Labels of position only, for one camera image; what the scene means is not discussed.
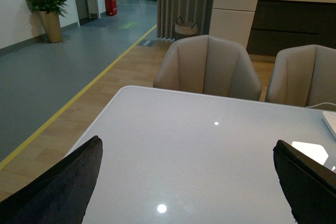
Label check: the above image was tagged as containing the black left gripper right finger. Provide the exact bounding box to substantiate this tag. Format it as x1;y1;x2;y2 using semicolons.
273;140;335;223

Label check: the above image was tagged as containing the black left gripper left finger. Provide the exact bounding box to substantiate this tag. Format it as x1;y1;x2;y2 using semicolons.
1;136;103;223

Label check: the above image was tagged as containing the white desk lamp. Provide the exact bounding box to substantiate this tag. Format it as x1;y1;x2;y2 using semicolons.
322;111;336;140

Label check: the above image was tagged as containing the beige chair right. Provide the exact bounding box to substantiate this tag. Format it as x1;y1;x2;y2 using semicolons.
265;45;335;112

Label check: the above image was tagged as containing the beige chair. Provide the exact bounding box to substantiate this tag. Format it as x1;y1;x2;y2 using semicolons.
153;35;262;101
265;45;335;112

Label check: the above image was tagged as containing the beige chair left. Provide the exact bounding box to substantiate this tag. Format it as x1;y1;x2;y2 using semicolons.
153;35;262;101

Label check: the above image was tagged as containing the dark cabinet counter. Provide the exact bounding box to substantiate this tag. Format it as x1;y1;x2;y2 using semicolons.
247;0;335;56

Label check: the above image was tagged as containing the green potted plant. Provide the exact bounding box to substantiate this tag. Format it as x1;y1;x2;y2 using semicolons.
26;0;67;43

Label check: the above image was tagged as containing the red bin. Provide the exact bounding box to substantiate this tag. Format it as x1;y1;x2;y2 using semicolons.
104;0;117;16

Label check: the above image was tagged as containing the woven basket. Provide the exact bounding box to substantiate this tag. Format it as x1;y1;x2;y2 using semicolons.
174;16;198;40

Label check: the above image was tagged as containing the gray curtain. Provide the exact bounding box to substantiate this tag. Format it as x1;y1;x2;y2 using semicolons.
156;0;214;39

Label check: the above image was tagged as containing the white lamp cable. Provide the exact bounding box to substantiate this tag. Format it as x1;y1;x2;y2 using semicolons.
304;102;336;109

